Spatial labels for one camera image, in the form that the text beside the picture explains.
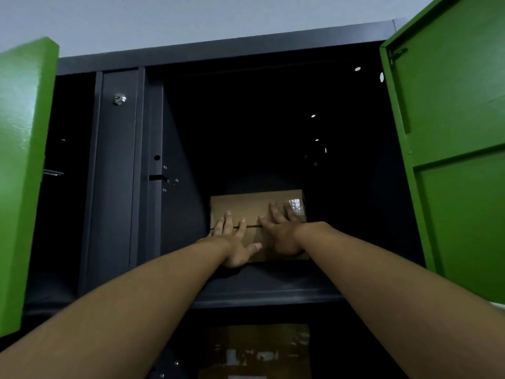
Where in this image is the person's right hand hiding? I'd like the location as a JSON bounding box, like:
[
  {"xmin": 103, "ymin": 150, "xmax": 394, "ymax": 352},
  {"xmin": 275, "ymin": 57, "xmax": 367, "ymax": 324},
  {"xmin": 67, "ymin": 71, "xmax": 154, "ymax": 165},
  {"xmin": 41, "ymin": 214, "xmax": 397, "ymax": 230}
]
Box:
[{"xmin": 258, "ymin": 201, "xmax": 329, "ymax": 259}]

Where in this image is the person's left hand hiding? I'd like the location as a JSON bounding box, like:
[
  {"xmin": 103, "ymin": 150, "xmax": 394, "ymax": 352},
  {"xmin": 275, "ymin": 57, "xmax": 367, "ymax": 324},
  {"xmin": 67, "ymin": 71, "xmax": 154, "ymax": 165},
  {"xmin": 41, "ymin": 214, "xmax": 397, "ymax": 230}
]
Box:
[{"xmin": 196, "ymin": 211, "xmax": 263, "ymax": 270}]

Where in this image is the brown cardboard box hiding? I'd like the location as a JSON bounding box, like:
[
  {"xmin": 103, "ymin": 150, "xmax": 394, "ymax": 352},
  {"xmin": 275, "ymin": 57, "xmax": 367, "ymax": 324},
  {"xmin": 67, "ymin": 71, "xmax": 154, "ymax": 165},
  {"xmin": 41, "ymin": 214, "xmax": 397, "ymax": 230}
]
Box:
[{"xmin": 209, "ymin": 189, "xmax": 311, "ymax": 262}]

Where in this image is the person's left forearm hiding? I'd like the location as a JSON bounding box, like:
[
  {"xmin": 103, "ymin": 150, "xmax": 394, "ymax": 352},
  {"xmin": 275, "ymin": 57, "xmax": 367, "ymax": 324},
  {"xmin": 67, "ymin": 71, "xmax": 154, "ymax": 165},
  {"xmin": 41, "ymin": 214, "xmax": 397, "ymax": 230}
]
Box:
[{"xmin": 0, "ymin": 236, "xmax": 232, "ymax": 379}]

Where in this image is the person's right forearm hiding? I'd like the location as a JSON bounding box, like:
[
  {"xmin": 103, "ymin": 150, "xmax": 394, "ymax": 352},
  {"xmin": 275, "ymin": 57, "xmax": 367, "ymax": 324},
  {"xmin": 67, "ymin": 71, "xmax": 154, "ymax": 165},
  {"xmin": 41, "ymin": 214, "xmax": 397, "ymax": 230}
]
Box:
[{"xmin": 294, "ymin": 222, "xmax": 505, "ymax": 379}]

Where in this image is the taped cardboard box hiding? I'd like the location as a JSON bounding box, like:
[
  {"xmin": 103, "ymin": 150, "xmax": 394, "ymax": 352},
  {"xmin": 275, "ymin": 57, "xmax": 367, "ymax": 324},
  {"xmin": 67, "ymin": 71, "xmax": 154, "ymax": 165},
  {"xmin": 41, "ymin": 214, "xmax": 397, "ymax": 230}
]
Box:
[{"xmin": 196, "ymin": 323, "xmax": 313, "ymax": 379}]

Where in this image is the dark grey metal locker cabinet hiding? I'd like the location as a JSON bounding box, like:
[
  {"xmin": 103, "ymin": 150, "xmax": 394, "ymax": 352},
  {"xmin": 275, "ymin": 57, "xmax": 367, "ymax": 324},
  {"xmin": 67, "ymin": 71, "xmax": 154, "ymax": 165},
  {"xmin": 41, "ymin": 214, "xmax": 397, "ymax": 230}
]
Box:
[{"xmin": 23, "ymin": 18, "xmax": 427, "ymax": 379}]

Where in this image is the green locker door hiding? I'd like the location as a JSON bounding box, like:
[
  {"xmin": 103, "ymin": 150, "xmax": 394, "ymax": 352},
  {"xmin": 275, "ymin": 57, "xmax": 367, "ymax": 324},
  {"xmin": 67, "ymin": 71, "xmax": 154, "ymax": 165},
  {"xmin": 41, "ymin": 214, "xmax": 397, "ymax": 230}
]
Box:
[
  {"xmin": 0, "ymin": 37, "xmax": 60, "ymax": 338},
  {"xmin": 379, "ymin": 0, "xmax": 505, "ymax": 305}
]

